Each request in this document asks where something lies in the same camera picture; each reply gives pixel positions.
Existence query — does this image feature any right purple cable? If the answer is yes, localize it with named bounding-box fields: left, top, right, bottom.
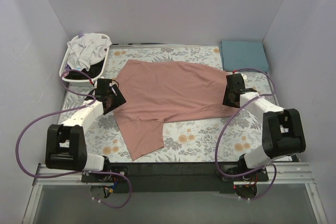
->
left=214, top=68, right=278, bottom=201

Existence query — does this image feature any black garment in basket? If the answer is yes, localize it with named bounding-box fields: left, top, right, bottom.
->
left=65, top=60, right=104, bottom=80

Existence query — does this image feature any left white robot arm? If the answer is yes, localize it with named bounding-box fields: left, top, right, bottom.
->
left=45, top=78, right=126, bottom=172

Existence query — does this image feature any purple cable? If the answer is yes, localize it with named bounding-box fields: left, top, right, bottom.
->
left=15, top=70, right=132, bottom=209
left=214, top=68, right=278, bottom=201

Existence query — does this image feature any white crumpled garment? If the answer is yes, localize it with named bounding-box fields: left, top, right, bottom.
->
left=67, top=33, right=112, bottom=71

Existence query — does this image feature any white laundry basket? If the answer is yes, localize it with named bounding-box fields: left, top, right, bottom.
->
left=59, top=33, right=110, bottom=87

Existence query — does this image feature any aluminium frame rail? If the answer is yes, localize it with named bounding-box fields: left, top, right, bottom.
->
left=33, top=162, right=314, bottom=186

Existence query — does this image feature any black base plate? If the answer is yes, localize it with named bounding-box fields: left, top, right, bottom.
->
left=81, top=163, right=269, bottom=195

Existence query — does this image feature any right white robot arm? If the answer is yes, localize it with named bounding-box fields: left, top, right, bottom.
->
left=222, top=72, right=306, bottom=178

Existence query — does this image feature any pink printed t shirt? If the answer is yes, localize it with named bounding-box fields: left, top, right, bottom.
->
left=113, top=60, right=236, bottom=160

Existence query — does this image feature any folded teal t shirt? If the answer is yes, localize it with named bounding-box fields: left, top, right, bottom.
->
left=219, top=40, right=269, bottom=72

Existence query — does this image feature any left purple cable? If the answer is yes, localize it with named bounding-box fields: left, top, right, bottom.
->
left=15, top=70, right=132, bottom=209

